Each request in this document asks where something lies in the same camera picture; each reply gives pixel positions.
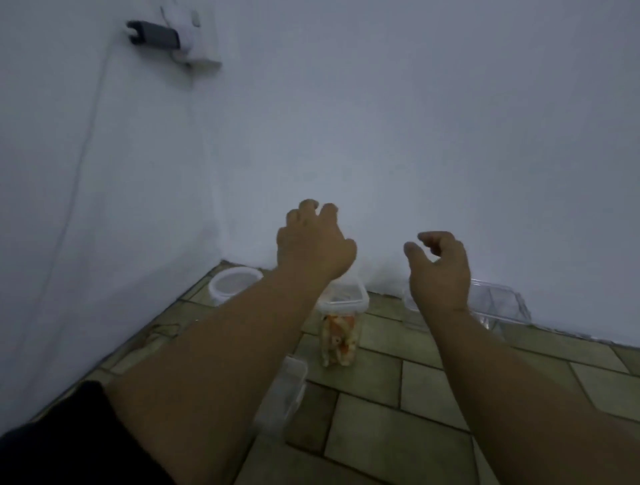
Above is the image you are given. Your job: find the person's right hand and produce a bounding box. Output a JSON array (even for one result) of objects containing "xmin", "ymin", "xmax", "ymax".
[{"xmin": 403, "ymin": 231, "xmax": 472, "ymax": 316}]

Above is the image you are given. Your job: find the tall clear jar with snacks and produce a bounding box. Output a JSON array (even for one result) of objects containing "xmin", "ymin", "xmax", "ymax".
[{"xmin": 315, "ymin": 280, "xmax": 369, "ymax": 370}]

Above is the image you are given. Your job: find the square clear plastic container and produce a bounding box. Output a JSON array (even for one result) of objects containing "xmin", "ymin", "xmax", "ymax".
[{"xmin": 469, "ymin": 282, "xmax": 531, "ymax": 336}]

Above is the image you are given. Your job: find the person's right forearm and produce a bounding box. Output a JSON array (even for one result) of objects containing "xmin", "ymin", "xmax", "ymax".
[{"xmin": 425, "ymin": 307, "xmax": 640, "ymax": 485}]

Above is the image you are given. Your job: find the small square white-rimmed lid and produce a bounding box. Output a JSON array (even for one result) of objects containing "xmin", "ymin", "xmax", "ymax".
[{"xmin": 315, "ymin": 278, "xmax": 371, "ymax": 314}]

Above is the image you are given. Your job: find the low square clear container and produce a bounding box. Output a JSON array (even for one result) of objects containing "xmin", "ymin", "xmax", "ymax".
[{"xmin": 251, "ymin": 357, "xmax": 307, "ymax": 442}]

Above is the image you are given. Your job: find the person's black clothing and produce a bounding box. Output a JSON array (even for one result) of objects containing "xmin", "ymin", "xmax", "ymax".
[{"xmin": 0, "ymin": 380, "xmax": 179, "ymax": 485}]

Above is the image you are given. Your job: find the heap of colorful snack packets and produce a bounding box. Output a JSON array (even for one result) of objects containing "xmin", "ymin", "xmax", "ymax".
[{"xmin": 319, "ymin": 312, "xmax": 360, "ymax": 368}]

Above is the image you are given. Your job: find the person's left hand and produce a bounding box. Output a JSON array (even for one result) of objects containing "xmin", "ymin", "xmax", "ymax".
[{"xmin": 276, "ymin": 199, "xmax": 359, "ymax": 283}]

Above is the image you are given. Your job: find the person's left forearm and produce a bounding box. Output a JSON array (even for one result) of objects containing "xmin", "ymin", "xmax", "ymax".
[{"xmin": 105, "ymin": 264, "xmax": 331, "ymax": 485}]

